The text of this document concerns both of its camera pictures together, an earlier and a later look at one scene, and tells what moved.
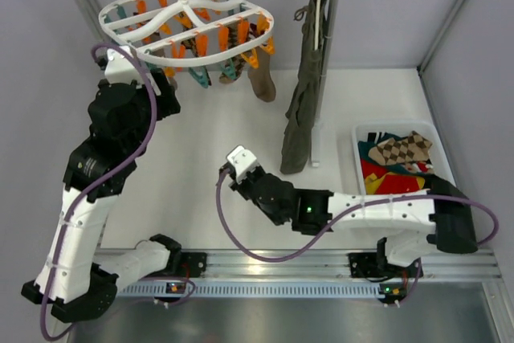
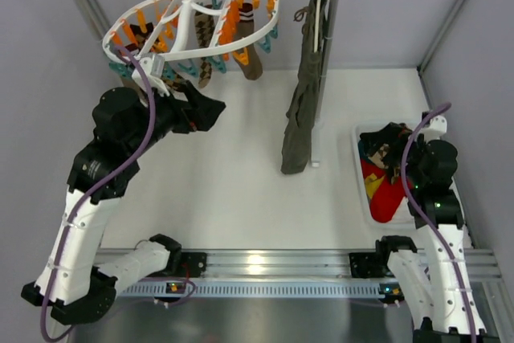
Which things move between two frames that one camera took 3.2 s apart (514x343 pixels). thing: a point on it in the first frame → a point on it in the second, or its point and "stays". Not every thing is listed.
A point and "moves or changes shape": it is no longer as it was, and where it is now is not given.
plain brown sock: (165, 52) moves or changes shape
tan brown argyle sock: (239, 60) → (204, 29)
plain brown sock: (262, 77) → (246, 28)
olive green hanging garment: (298, 134) stays
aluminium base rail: (316, 264) stays
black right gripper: (239, 184) → (401, 149)
